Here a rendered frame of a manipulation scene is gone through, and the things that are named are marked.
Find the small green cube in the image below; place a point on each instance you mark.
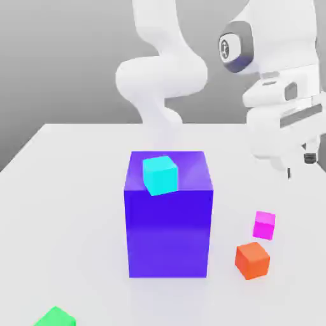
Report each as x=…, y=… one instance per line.
x=54, y=318

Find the small orange cube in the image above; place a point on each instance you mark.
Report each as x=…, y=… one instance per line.
x=252, y=261

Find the small cyan cube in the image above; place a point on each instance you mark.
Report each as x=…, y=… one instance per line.
x=160, y=175

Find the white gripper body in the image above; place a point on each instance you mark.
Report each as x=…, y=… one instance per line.
x=265, y=132

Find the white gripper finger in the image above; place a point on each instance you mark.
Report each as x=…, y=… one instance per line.
x=310, y=152
x=280, y=166

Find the large purple box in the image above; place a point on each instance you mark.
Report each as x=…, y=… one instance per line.
x=168, y=234

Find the small magenta cube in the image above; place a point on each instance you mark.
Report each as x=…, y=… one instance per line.
x=264, y=226

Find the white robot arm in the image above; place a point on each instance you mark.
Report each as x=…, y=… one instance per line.
x=163, y=76

